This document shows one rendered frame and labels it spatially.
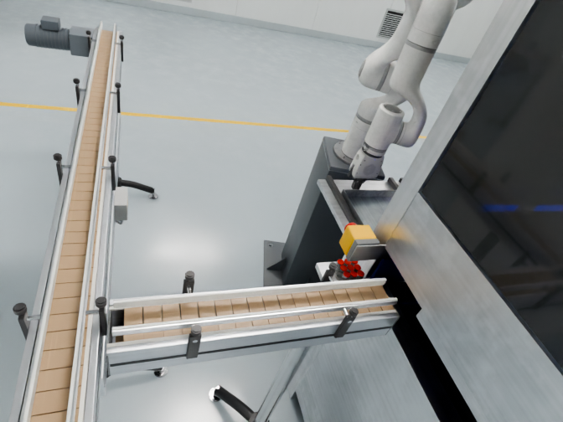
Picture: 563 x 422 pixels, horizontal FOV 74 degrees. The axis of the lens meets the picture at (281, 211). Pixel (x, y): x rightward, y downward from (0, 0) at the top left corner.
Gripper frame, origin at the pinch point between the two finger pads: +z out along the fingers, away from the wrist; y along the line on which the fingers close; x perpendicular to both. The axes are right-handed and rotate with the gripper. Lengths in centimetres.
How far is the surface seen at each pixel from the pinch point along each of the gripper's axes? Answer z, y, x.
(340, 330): -1, -30, -56
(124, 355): -1, -78, -55
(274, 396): 48, -34, -51
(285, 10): 70, 128, 488
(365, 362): 22, -13, -55
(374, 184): 4.4, 12.6, 5.8
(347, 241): -8.1, -21.7, -34.0
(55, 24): -3, -110, 108
